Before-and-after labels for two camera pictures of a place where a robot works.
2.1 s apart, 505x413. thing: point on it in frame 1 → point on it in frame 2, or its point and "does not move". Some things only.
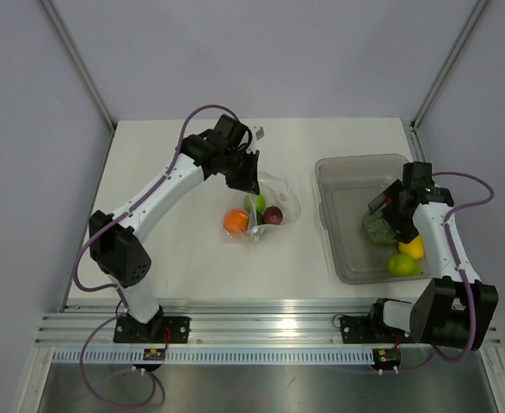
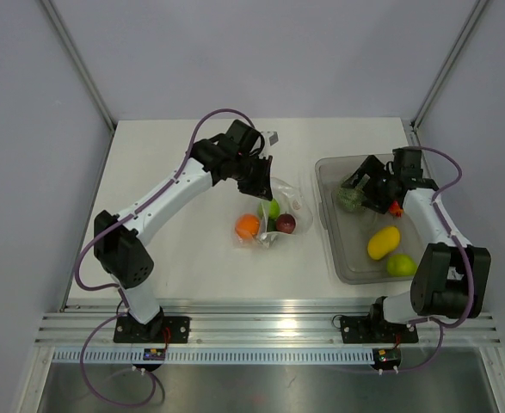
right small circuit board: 384,358 does not move
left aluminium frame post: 79,63 does not move
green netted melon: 378,229 → 351,198
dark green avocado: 260,218 → 272,225
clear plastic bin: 347,184 does not move
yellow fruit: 414,249 → 383,242
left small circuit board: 154,354 does not move
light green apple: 253,202 → 269,209
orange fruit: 236,221 → 247,226
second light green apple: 403,265 does not move
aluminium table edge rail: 214,324 does not move
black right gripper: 406,230 → 372,167
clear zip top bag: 276,205 → 290,201
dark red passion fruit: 273,215 → 286,224
